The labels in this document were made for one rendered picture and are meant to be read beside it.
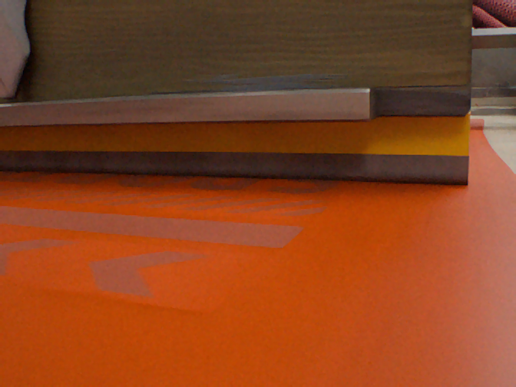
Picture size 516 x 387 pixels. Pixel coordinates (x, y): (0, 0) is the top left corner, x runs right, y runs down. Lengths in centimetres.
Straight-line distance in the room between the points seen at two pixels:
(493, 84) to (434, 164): 26
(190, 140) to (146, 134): 2
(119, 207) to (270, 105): 6
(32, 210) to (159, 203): 4
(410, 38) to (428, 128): 3
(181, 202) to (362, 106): 6
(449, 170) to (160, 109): 10
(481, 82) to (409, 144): 26
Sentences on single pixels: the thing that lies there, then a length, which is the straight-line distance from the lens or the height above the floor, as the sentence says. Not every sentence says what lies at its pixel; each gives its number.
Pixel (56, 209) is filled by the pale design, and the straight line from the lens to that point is 18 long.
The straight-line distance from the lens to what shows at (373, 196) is 17.
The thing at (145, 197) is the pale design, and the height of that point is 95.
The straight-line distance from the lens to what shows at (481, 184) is 19.
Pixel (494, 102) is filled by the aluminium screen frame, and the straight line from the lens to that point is 61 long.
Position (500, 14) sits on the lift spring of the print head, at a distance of 108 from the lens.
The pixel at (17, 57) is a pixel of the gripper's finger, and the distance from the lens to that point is 24.
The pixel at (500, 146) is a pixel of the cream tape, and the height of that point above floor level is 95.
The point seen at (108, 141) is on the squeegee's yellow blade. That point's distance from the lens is 24.
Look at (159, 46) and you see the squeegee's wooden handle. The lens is 21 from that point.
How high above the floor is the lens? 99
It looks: 11 degrees down
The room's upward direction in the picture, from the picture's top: 2 degrees counter-clockwise
